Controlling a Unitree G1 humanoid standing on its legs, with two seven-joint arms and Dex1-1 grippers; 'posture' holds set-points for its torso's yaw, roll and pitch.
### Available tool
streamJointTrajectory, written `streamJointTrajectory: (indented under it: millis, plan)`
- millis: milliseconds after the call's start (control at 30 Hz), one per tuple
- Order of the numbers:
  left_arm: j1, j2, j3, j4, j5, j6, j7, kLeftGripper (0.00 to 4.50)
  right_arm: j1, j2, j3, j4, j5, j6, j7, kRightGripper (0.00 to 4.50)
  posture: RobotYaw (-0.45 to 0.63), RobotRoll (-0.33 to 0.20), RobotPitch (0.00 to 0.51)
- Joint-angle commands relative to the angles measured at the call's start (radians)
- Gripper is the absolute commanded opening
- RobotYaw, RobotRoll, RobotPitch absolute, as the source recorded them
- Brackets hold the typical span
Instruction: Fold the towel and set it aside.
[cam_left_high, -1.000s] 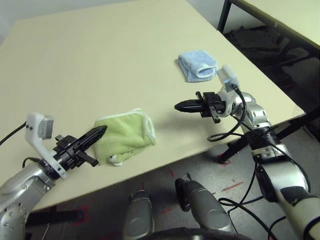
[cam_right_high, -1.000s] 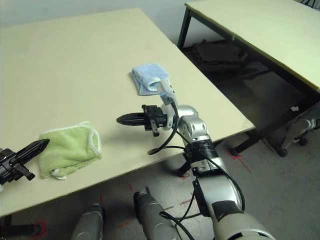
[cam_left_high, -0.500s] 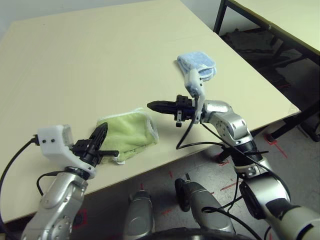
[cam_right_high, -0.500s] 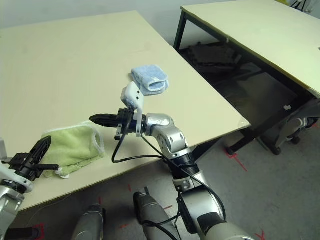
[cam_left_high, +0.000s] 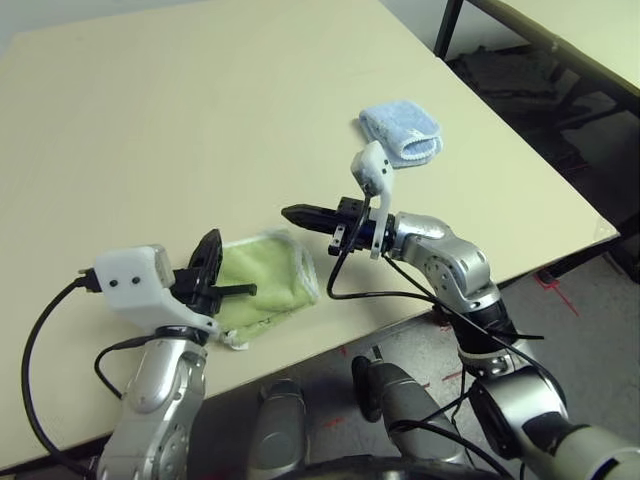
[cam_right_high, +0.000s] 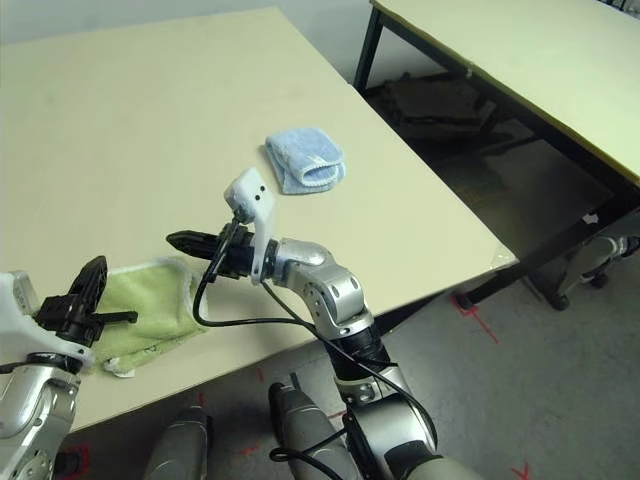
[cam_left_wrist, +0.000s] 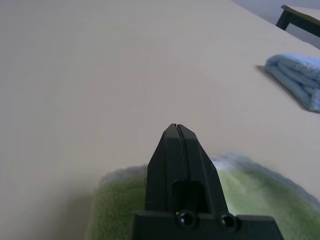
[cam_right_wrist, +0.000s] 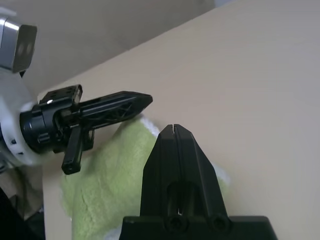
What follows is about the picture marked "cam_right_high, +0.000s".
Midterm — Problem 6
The grey robot left leg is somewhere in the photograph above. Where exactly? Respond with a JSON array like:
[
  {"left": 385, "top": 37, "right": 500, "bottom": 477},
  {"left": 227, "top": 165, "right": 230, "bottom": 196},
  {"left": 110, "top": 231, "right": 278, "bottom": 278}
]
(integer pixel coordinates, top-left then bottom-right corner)
[{"left": 143, "top": 403, "right": 212, "bottom": 480}]

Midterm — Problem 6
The green towel white trim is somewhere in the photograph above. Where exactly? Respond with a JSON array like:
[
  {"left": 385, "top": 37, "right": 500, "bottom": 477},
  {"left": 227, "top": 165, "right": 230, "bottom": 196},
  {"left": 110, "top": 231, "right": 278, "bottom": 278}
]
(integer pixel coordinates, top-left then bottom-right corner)
[{"left": 89, "top": 255, "right": 209, "bottom": 379}]

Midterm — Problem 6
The grey robot right leg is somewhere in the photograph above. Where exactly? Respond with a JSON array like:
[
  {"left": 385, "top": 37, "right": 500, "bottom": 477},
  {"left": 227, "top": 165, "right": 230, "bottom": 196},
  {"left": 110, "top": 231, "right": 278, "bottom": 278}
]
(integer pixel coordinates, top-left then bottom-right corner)
[{"left": 268, "top": 372, "right": 354, "bottom": 480}]

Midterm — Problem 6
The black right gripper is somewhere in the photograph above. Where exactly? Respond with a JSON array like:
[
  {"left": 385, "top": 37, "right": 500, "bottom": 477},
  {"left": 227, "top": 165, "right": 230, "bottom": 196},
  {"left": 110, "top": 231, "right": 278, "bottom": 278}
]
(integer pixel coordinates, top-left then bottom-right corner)
[{"left": 166, "top": 222, "right": 261, "bottom": 285}]

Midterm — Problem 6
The black table leg strut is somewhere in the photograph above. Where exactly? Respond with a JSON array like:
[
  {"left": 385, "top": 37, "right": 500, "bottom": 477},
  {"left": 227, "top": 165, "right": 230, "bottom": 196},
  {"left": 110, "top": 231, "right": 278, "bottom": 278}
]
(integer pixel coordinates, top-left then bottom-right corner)
[{"left": 374, "top": 259, "right": 525, "bottom": 339}]

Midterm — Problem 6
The black table foot bar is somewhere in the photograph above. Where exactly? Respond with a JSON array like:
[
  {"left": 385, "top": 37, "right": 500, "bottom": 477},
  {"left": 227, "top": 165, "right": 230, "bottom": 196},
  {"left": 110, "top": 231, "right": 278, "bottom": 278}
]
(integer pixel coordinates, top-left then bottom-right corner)
[{"left": 54, "top": 449, "right": 84, "bottom": 476}]

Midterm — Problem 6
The grey chair base with casters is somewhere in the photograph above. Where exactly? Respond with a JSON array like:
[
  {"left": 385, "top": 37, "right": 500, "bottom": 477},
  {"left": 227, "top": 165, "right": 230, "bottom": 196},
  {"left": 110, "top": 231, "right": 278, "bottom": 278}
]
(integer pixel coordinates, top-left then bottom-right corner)
[{"left": 544, "top": 234, "right": 640, "bottom": 312}]

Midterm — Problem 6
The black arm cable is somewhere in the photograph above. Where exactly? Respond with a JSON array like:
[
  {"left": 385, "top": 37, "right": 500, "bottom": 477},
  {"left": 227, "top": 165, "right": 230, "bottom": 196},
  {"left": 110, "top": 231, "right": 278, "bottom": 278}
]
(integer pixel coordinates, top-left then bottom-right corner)
[{"left": 259, "top": 282, "right": 439, "bottom": 446}]

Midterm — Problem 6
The black tangled bundle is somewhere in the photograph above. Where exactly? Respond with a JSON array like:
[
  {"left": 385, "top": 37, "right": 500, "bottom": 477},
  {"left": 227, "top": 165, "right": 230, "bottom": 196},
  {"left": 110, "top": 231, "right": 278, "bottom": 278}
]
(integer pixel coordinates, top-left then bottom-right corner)
[{"left": 382, "top": 72, "right": 495, "bottom": 132}]

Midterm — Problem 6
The beige table black frame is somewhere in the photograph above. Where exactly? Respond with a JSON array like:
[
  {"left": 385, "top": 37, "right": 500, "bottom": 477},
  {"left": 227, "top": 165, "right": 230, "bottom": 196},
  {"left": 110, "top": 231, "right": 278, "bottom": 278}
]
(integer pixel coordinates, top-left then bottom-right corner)
[{"left": 352, "top": 0, "right": 640, "bottom": 274}]

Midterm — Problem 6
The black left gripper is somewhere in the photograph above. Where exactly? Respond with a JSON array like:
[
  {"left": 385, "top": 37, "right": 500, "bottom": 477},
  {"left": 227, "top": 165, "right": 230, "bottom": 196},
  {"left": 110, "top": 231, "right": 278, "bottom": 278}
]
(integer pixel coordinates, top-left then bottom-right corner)
[{"left": 34, "top": 255, "right": 140, "bottom": 350}]

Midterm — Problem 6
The folded blue towel white trim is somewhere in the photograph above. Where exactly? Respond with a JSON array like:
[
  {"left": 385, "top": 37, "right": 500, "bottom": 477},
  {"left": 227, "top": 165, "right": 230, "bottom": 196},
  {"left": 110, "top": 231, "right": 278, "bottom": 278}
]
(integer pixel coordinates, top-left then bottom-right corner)
[{"left": 259, "top": 127, "right": 348, "bottom": 196}]

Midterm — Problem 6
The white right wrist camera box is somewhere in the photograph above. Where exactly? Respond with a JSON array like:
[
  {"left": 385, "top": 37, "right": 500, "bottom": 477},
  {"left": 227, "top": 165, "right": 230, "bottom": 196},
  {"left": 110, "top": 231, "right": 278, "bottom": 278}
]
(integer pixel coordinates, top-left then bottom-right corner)
[{"left": 223, "top": 168, "right": 279, "bottom": 287}]

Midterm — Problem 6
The grey robot leg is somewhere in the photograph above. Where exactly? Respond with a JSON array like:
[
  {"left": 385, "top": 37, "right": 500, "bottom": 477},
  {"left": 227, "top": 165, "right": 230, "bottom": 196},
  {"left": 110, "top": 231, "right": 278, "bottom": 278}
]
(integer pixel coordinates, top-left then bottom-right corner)
[
  {"left": 143, "top": 403, "right": 212, "bottom": 480},
  {"left": 268, "top": 372, "right": 354, "bottom": 480}
]

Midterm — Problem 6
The thick black cable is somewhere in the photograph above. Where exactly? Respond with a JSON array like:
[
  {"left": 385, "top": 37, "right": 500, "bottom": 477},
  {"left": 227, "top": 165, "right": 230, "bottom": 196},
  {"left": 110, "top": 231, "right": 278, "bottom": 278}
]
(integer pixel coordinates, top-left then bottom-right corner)
[{"left": 268, "top": 424, "right": 351, "bottom": 480}]

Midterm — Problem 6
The thin black camera cable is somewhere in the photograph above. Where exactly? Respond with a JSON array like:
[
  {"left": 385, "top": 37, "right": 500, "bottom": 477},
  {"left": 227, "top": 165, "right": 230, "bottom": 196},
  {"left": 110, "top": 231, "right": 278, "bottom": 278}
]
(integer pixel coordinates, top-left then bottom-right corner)
[{"left": 192, "top": 212, "right": 321, "bottom": 332}]

